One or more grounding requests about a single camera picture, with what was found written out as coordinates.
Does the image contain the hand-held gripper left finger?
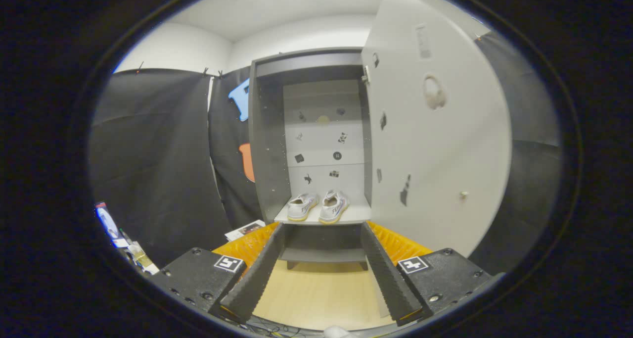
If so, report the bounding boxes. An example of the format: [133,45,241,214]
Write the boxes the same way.
[148,223,286,325]

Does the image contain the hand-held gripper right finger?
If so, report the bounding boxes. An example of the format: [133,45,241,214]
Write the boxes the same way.
[360,221,505,327]

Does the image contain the white shoe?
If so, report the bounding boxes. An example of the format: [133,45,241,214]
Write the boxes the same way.
[319,190,350,225]
[287,193,318,222]

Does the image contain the grey shoe cabinet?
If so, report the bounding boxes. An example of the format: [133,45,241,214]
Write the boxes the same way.
[248,47,374,271]

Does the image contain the white shoe cabinet door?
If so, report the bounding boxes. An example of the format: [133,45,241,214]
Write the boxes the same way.
[361,0,512,319]

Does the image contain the cluttered white side table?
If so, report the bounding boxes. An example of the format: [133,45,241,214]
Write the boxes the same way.
[121,229,160,275]

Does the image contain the black backdrop cloth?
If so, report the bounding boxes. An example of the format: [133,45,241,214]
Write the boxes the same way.
[89,31,562,274]

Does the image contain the blue printed box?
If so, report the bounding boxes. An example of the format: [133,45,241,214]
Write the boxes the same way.
[95,202,122,248]

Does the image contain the row of cloth clips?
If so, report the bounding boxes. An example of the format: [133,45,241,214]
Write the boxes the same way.
[136,61,224,79]

